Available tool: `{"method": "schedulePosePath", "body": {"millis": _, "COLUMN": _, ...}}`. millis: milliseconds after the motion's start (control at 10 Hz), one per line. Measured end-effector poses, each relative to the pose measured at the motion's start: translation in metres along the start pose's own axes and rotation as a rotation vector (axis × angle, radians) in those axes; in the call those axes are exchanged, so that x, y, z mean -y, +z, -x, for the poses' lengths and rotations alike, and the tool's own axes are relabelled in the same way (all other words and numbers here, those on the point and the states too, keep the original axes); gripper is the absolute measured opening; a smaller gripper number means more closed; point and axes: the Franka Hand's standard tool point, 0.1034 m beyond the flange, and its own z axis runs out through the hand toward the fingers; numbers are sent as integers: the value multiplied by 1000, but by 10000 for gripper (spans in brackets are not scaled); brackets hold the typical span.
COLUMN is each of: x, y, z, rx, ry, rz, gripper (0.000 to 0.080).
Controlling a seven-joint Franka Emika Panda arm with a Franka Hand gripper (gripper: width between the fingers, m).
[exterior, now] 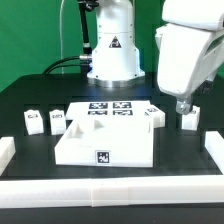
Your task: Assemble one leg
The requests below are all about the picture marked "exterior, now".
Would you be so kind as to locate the white square tabletop part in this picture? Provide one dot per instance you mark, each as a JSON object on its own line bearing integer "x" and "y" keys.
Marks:
{"x": 118, "y": 143}

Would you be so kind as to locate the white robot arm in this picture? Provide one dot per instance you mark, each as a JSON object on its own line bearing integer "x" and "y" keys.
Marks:
{"x": 191, "y": 46}

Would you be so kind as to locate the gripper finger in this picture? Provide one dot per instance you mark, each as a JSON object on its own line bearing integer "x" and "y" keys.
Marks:
{"x": 184, "y": 106}

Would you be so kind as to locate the white front fence rail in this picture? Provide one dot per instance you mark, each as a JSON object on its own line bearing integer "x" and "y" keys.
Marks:
{"x": 112, "y": 192}

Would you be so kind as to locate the white sheet with tags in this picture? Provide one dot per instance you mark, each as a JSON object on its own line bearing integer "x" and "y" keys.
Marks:
{"x": 107, "y": 108}

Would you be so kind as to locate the white fence block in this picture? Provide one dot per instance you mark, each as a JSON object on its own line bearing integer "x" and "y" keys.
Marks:
{"x": 7, "y": 151}
{"x": 214, "y": 143}

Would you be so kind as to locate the white left fence block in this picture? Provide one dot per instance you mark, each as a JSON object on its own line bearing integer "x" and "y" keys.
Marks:
{"x": 7, "y": 151}

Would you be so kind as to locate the white right fence block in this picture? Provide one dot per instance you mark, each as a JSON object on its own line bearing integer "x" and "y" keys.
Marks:
{"x": 214, "y": 143}

